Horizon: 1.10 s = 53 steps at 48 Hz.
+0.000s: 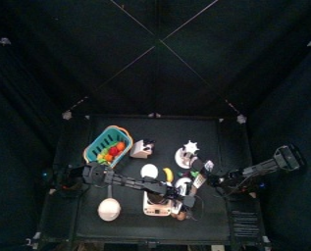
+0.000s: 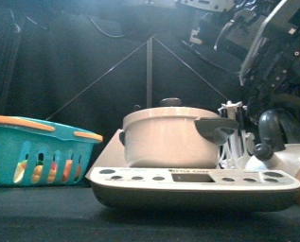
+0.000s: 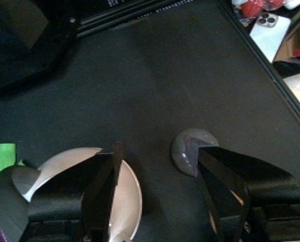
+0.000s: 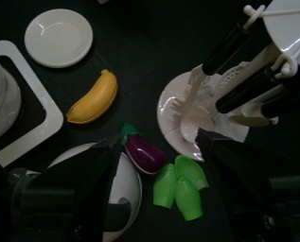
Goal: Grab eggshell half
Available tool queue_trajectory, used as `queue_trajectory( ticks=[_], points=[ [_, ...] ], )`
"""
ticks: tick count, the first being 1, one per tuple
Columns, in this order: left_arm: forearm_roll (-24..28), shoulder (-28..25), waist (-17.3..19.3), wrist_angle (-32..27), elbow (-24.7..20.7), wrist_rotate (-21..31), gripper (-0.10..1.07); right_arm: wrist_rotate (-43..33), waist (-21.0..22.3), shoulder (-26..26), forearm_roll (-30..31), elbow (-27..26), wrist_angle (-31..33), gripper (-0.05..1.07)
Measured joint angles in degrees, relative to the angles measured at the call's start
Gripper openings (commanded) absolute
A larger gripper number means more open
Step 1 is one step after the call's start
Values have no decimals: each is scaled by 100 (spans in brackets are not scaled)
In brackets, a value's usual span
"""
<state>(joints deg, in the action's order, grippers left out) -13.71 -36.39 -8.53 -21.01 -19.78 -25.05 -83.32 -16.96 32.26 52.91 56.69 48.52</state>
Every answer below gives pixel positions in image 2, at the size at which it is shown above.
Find white toy whisk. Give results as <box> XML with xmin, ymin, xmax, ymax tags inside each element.
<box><xmin>217</xmin><ymin>100</ymin><xmax>256</xmax><ymax>170</ymax></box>

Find white toy stove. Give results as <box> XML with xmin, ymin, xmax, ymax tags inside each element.
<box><xmin>84</xmin><ymin>128</ymin><xmax>300</xmax><ymax>213</ymax></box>

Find grey frame pole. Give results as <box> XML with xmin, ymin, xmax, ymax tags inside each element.
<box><xmin>146</xmin><ymin>37</ymin><xmax>153</xmax><ymax>109</ymax></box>

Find white toy kettle grey handle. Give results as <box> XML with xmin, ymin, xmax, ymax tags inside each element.
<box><xmin>242</xmin><ymin>108</ymin><xmax>300</xmax><ymax>178</ymax></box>

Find white toy pot grey handles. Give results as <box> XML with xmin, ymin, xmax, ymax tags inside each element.
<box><xmin>118</xmin><ymin>97</ymin><xmax>241</xmax><ymax>169</ymax></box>

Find black hanging cable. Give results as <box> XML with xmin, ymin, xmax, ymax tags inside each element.
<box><xmin>87</xmin><ymin>15</ymin><xmax>126</xmax><ymax>40</ymax></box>

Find teal toy basket orange handles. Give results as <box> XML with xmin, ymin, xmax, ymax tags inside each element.
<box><xmin>0</xmin><ymin>114</ymin><xmax>104</xmax><ymax>187</ymax></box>

